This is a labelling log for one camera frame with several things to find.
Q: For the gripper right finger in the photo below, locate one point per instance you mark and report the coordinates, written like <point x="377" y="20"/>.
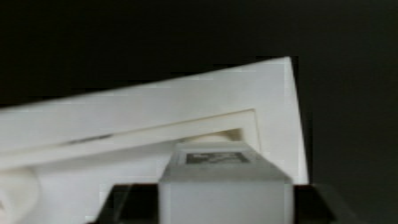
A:
<point x="321" y="206"/>

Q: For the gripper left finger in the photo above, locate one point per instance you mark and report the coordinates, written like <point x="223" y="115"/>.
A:
<point x="130" y="206"/>

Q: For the white table leg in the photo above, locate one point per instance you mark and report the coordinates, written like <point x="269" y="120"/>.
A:
<point x="225" y="187"/>

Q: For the white square tabletop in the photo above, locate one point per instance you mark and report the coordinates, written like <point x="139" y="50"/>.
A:
<point x="91" y="141"/>

